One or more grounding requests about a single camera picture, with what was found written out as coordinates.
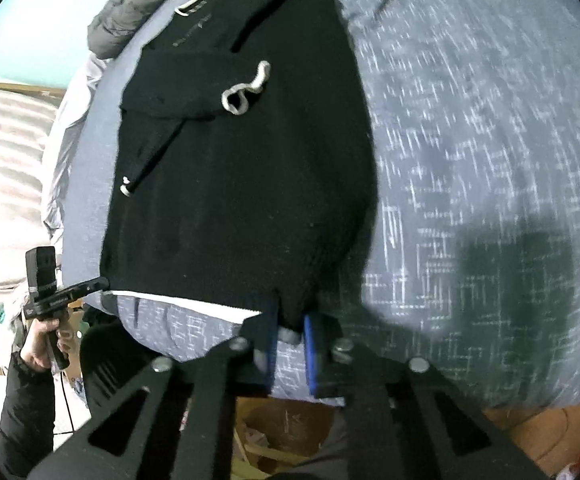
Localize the person's left hand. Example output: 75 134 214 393
19 316 78 374

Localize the pale grey quilt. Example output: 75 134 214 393
40 55 113 241

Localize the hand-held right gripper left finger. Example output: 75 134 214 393
27 307 281 480

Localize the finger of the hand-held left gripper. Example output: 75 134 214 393
70 276 110 302

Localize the bed with blue patterned sheet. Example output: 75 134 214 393
62 0 580 411

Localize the black cable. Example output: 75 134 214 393
56 367 80 436

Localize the cardboard box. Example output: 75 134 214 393
232 395 351 480

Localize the black sweater with white trim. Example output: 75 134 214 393
99 0 381 333

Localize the person's left forearm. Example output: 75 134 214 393
0 352 56 478

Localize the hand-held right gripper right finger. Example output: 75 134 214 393
302 310 551 480

